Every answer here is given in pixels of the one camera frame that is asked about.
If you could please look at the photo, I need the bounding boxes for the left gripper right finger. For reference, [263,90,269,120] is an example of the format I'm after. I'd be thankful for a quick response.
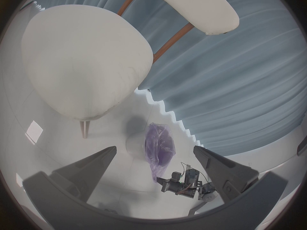
[193,145,260,202]

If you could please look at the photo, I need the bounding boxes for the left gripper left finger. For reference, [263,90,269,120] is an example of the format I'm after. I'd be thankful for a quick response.
[51,146,117,202]

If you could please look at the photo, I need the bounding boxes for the purple plastic bag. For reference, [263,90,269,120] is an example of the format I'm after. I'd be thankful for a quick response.
[144,122,176,183]

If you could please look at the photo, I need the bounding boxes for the white trash bin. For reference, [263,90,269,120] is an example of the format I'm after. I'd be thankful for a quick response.
[125,131,168,165]

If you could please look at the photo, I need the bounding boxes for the blue-green curtain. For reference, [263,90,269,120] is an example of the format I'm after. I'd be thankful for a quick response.
[31,0,307,157]

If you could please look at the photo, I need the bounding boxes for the white cushioned wooden chair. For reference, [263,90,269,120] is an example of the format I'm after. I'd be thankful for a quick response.
[21,0,240,139]

